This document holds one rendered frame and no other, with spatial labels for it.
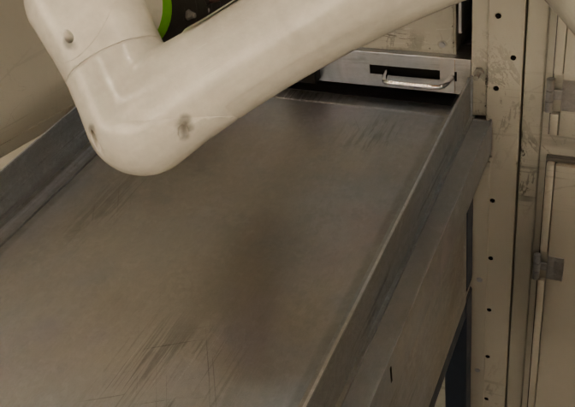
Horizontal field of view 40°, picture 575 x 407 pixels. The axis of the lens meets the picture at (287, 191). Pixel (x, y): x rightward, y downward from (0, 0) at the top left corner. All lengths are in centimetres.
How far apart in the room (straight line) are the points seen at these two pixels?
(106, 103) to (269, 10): 17
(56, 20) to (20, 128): 63
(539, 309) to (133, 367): 73
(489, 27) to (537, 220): 33
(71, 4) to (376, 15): 27
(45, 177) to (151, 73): 53
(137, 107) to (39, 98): 68
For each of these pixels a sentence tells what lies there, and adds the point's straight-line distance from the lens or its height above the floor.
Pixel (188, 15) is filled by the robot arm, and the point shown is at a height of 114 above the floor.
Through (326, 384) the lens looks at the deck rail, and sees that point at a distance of 76.
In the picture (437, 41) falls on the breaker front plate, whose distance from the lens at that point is 120.
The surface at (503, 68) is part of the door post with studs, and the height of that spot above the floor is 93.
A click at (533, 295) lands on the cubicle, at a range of 138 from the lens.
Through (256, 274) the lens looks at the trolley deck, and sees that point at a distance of 95.
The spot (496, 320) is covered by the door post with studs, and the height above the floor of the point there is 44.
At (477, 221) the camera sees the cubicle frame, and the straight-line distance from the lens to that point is 130.
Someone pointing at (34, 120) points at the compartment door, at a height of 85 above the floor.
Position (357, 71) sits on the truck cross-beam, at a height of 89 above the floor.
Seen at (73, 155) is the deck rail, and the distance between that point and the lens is 125.
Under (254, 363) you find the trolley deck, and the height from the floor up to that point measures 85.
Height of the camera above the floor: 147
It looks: 36 degrees down
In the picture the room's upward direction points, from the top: 9 degrees counter-clockwise
